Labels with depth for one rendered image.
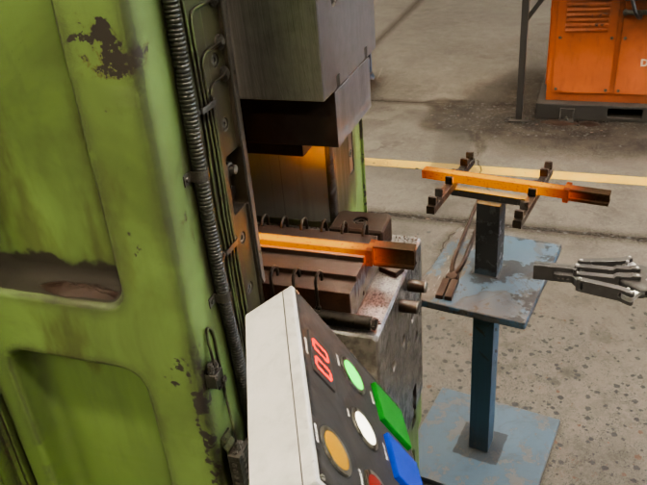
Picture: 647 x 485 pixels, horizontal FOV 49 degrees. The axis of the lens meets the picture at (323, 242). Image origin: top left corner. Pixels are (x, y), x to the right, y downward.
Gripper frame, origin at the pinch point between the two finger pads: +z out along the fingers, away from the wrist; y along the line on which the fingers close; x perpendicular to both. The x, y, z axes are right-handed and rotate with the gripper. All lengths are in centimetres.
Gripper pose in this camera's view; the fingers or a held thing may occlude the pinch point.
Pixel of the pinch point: (553, 271)
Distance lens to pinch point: 137.1
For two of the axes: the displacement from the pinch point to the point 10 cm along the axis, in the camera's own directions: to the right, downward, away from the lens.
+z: -9.4, -1.0, 3.2
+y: 3.2, -5.0, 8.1
